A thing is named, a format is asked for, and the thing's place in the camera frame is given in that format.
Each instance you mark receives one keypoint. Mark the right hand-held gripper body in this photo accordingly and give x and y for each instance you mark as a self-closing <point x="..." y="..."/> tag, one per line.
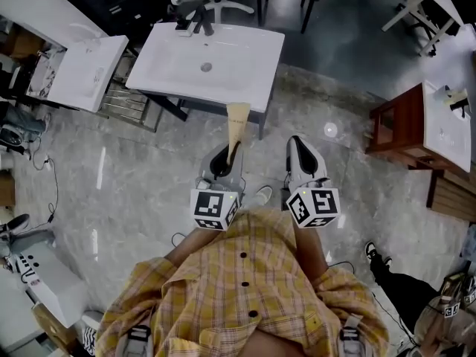
<point x="316" y="203"/>

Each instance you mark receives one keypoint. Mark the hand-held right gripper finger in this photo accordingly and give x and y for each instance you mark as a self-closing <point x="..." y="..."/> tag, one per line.
<point x="320" y="162"/>
<point x="292" y="158"/>

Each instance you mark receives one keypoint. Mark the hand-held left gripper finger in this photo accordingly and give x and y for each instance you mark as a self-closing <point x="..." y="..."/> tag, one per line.
<point x="206" y="158"/>
<point x="238" y="162"/>

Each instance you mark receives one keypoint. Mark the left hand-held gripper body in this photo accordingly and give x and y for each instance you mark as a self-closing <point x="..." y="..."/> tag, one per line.
<point x="223" y="186"/>

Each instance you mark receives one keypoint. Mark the person's left forearm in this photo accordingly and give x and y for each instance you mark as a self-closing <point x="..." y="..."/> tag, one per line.
<point x="193" y="247"/>

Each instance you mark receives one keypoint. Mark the person's right forearm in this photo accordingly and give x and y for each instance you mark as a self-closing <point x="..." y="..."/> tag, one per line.
<point x="310" y="251"/>

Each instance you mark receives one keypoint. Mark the black metal sink stand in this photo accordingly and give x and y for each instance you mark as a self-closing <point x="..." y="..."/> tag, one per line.
<point x="262" y="121"/>

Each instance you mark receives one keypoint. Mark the white sink counter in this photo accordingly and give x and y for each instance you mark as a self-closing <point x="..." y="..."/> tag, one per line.
<point x="238" y="80"/>

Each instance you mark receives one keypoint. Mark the silver sink drain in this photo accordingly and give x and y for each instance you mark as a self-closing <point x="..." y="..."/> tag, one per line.
<point x="206" y="67"/>

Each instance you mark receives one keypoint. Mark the white cabinet sink top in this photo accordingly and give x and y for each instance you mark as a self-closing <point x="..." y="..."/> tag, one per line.
<point x="448" y="136"/>

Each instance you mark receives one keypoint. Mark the black sink faucet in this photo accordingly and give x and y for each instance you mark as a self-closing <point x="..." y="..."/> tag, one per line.
<point x="204" y="21"/>

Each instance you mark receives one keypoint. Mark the small white sink basin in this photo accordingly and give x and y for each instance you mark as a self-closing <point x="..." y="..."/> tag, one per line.
<point x="85" y="76"/>

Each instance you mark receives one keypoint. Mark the brown wooden cabinet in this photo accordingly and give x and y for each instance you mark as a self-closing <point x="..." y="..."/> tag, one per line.
<point x="399" y="125"/>

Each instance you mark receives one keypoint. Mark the yellow plaid shirt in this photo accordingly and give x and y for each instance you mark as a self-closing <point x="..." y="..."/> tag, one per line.
<point x="230" y="296"/>

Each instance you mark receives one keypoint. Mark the small grey box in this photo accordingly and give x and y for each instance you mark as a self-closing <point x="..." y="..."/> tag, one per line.
<point x="184" y="28"/>

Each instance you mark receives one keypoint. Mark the wooden slat bench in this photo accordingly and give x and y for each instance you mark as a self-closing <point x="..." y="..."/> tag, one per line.
<point x="451" y="195"/>

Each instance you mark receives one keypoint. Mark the black cabinet faucet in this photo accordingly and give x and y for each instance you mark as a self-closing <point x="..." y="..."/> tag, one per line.
<point x="458" y="104"/>

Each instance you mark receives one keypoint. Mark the white box with black dots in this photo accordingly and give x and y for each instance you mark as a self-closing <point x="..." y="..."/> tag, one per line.
<point x="52" y="285"/>

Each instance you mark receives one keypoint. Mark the white countertop slab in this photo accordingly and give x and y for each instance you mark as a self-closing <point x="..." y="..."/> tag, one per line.
<point x="33" y="6"/>

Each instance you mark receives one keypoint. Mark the white frame table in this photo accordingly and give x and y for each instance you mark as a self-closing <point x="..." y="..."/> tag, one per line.
<point x="427" y="6"/>

